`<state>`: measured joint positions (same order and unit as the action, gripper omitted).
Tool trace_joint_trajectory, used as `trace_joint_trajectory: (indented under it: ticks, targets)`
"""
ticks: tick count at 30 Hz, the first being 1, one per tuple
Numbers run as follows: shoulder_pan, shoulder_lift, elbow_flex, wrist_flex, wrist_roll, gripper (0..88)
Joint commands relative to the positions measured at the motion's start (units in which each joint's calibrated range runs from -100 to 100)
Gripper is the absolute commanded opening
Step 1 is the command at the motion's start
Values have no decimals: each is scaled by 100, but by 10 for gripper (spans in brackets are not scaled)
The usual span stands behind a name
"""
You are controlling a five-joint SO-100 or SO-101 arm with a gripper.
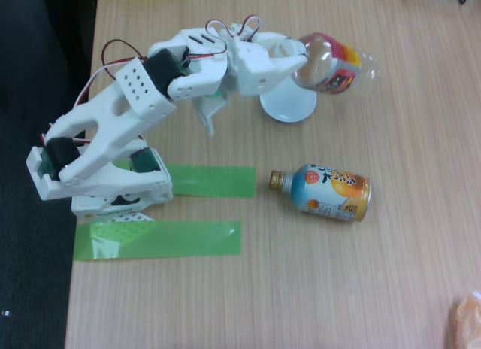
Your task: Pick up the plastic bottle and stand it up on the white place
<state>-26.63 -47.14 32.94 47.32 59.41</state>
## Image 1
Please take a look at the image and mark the clear plastic bottle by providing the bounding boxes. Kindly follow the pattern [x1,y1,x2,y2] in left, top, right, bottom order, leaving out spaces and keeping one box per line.
[277,32,378,96]

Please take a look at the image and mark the orange juice bottle can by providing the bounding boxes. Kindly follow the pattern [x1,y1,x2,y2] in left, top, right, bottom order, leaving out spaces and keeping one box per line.
[268,162,372,223]

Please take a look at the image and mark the white round plate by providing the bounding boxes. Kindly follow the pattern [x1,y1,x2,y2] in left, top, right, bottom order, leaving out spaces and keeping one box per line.
[259,83,318,123]

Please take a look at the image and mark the green tape strip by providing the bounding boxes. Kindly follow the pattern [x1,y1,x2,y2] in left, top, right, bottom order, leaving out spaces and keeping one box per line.
[72,220,242,262]
[112,159,257,199]

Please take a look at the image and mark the orange plastic bag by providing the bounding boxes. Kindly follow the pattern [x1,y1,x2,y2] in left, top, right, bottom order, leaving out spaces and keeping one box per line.
[449,290,481,349]

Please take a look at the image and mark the red white black servo cable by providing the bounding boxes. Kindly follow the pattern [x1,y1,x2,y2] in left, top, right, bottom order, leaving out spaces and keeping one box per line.
[187,14,262,61]
[74,38,151,109]

